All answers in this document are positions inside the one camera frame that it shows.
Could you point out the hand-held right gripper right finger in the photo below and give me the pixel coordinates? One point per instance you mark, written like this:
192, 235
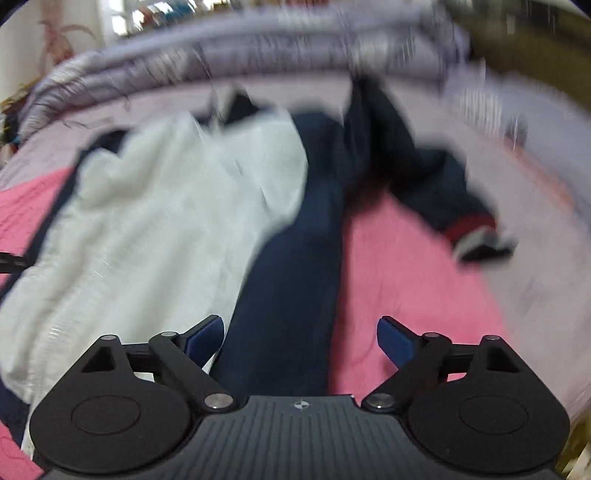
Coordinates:
395, 341

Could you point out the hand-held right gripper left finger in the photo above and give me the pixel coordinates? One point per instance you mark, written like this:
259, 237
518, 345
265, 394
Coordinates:
203, 339

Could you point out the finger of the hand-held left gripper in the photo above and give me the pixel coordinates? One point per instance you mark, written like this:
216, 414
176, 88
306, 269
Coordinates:
14, 263

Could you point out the white and navy jacket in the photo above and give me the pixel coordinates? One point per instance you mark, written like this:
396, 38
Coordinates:
161, 230

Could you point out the pink blanket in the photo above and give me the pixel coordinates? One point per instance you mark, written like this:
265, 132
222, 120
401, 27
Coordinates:
392, 277

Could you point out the lilac butterfly bed sheet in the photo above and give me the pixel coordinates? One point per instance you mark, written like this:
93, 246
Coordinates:
531, 221

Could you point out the window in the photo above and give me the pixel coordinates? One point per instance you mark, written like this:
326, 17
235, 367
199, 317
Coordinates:
134, 18

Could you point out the purple patterned quilt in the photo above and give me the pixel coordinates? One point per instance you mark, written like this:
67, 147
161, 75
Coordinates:
277, 50

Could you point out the dark wooden headboard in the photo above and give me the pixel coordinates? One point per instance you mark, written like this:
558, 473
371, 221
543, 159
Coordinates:
521, 41

